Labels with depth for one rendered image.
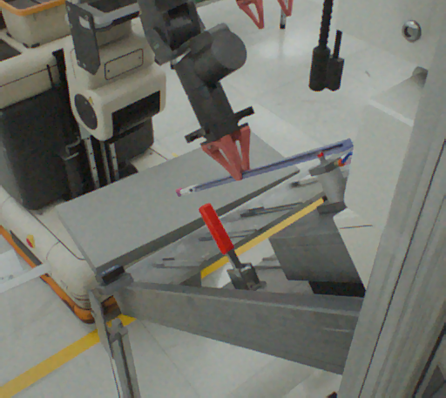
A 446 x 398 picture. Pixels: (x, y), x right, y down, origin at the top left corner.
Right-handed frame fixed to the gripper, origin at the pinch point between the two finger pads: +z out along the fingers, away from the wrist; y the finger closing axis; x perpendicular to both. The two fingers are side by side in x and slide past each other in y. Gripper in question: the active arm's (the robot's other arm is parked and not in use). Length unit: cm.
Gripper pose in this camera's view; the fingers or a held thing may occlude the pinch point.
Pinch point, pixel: (241, 173)
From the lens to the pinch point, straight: 83.0
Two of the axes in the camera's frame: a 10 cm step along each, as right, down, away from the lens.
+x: -4.6, 1.4, 8.8
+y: 7.9, -3.9, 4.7
